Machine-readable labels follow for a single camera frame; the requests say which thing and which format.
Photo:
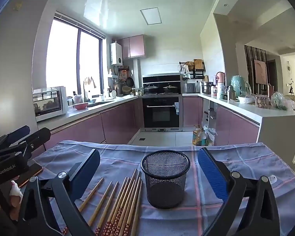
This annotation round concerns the steel stockpot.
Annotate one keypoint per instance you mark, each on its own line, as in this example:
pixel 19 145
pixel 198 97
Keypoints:
pixel 207 88

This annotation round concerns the white bowl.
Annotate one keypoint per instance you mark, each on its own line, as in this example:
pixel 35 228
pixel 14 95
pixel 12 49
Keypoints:
pixel 245 100

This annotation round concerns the person's left hand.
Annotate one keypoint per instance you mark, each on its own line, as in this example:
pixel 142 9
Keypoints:
pixel 15 200

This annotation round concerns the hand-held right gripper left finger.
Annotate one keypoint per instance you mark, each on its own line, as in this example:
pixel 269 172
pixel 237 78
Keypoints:
pixel 86 172

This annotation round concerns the clear plastic jar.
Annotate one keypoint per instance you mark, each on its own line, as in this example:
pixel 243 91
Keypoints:
pixel 262 102

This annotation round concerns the plastic bag with greens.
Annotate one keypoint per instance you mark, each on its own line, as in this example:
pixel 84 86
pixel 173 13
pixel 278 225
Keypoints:
pixel 282 102

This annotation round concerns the wooden cutting board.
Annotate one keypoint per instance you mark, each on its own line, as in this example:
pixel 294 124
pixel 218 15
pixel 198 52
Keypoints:
pixel 198 64

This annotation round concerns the black lidded wok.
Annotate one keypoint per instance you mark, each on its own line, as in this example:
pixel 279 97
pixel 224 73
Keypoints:
pixel 151 88
pixel 170 88

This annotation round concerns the black wall rack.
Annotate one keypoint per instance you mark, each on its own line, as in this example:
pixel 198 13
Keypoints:
pixel 195 75

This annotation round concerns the black built-in oven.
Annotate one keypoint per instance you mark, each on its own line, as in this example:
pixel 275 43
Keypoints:
pixel 161 115

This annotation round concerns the wall clock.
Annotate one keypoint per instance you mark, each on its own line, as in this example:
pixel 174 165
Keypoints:
pixel 288 66

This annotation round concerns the blue checked tablecloth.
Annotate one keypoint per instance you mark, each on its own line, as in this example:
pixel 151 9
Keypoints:
pixel 248 157

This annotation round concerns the white water heater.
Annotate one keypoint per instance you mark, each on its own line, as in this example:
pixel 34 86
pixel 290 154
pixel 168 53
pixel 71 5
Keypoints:
pixel 116 54

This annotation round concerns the yellow oil bottle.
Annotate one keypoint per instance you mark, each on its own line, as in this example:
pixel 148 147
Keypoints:
pixel 198 137

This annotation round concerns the pink wall cabinet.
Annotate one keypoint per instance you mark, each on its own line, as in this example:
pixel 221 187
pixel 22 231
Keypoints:
pixel 134 46

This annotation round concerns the ceiling light panel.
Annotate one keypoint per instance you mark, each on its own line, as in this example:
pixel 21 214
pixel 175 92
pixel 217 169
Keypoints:
pixel 150 16

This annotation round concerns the clear plastic bag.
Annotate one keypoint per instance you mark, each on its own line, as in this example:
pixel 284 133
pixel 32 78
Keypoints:
pixel 210 135

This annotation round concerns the black frying pan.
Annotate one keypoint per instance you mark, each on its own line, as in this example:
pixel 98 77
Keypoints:
pixel 130 81

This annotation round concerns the bunch of wooden chopsticks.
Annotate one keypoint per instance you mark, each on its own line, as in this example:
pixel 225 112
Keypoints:
pixel 123 201

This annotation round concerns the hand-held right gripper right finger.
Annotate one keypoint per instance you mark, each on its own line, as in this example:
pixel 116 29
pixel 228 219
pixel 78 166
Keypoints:
pixel 211 172

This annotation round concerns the dark smartphone copper edge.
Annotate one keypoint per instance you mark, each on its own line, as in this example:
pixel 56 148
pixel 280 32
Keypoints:
pixel 33 173

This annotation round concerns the framed wall picture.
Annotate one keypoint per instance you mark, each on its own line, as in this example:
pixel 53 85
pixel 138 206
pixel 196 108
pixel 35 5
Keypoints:
pixel 260 71

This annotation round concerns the grey refrigerator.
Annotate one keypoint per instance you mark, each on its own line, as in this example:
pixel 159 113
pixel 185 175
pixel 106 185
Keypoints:
pixel 14 66

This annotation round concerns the wooden slat wall panel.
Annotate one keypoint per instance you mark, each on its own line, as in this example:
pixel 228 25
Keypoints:
pixel 248 61

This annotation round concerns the black mesh utensil holder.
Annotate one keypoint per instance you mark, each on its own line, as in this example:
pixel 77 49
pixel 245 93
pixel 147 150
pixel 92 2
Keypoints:
pixel 166 182

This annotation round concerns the white countertop oven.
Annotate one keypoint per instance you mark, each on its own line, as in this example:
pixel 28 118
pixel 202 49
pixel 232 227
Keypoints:
pixel 49 103

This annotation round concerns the kitchen window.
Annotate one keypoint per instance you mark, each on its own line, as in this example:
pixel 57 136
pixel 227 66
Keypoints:
pixel 64 54

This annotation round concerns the black range hood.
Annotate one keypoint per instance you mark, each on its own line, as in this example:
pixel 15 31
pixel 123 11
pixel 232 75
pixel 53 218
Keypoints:
pixel 162 78

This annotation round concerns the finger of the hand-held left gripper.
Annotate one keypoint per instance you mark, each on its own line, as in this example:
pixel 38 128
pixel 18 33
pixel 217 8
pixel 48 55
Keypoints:
pixel 38 139
pixel 17 133

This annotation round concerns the pink bowl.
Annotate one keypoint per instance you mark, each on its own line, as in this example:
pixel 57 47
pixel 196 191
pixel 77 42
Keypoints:
pixel 80 106

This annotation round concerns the white kitchen countertop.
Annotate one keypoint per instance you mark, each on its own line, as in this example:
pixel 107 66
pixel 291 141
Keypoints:
pixel 88 111

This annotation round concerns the pink kettle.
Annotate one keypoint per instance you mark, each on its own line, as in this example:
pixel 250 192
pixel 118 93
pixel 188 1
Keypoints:
pixel 220 77

